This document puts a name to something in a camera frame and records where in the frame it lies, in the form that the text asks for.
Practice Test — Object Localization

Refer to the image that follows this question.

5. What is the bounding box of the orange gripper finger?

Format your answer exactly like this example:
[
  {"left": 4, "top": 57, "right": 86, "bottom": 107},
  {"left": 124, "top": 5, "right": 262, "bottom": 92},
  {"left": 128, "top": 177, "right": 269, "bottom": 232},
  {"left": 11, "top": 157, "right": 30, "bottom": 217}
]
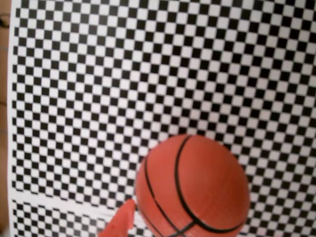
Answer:
[{"left": 97, "top": 198, "right": 136, "bottom": 237}]

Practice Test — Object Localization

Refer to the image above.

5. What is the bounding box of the small orange basketball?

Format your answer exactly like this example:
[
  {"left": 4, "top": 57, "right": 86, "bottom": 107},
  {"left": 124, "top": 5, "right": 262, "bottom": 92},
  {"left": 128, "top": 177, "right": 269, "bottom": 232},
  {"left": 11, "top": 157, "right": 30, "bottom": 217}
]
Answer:
[{"left": 135, "top": 134, "right": 250, "bottom": 237}]

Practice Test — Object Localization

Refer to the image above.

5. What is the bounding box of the black white checkerboard paper sheet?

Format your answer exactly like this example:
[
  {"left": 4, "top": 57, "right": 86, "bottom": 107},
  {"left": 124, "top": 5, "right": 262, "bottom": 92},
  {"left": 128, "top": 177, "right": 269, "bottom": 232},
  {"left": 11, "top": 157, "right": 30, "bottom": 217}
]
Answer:
[
  {"left": 6, "top": 0, "right": 316, "bottom": 237},
  {"left": 9, "top": 198, "right": 154, "bottom": 237}
]

